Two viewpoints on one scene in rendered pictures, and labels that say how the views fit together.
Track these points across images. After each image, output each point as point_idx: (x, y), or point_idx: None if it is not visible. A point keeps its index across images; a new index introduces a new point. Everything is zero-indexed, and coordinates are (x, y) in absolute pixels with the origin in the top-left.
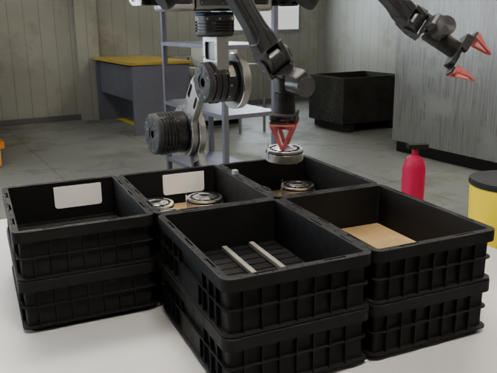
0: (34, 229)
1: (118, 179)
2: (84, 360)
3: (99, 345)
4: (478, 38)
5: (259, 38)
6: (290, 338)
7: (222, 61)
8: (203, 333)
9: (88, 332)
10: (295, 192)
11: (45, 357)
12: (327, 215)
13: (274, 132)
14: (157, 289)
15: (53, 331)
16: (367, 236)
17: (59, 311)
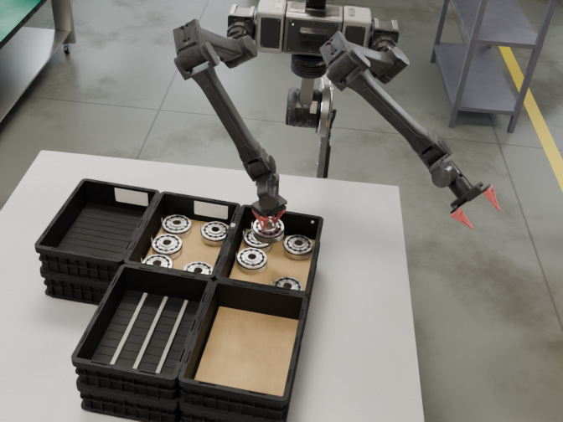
0: (47, 246)
1: (155, 198)
2: (51, 335)
3: (69, 326)
4: (484, 194)
5: (240, 152)
6: (116, 398)
7: (306, 98)
8: None
9: (73, 312)
10: (287, 252)
11: (37, 321)
12: (253, 302)
13: (255, 216)
14: None
15: (59, 301)
16: (270, 333)
17: (64, 290)
